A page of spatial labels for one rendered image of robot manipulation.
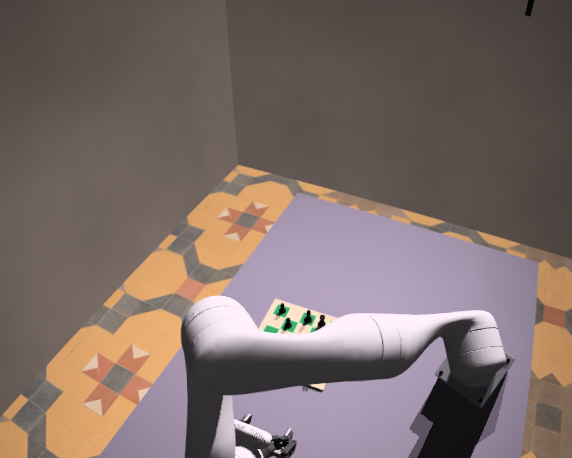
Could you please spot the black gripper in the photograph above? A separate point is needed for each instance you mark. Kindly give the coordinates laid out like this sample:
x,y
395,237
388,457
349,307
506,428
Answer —
x,y
287,444

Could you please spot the green and cream chessboard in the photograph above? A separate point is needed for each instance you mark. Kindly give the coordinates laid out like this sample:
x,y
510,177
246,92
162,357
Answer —
x,y
274,322

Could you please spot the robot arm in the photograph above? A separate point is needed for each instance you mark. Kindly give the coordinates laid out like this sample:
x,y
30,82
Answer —
x,y
227,355

